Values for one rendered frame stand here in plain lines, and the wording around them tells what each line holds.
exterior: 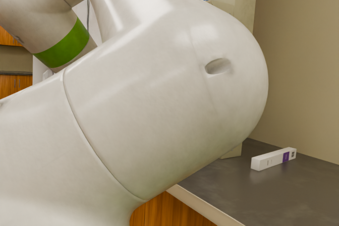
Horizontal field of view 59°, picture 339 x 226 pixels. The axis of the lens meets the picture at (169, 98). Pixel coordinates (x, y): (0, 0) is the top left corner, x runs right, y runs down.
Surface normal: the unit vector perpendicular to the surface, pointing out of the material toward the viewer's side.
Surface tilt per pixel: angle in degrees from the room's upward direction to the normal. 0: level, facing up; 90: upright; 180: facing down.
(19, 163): 75
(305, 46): 90
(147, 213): 90
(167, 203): 90
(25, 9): 114
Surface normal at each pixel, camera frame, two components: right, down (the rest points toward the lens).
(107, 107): -0.16, -0.15
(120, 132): -0.01, 0.09
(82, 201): 0.21, 0.42
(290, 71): -0.82, 0.01
